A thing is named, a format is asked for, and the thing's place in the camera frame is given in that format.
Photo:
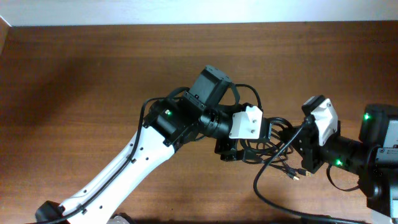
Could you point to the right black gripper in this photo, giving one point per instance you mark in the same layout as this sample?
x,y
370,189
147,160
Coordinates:
x,y
308,149

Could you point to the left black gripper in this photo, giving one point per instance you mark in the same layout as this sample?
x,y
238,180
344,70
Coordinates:
x,y
229,148

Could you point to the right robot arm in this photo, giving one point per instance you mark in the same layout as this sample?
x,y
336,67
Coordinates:
x,y
373,157

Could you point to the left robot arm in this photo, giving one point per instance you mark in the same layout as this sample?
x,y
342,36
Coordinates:
x,y
210,107

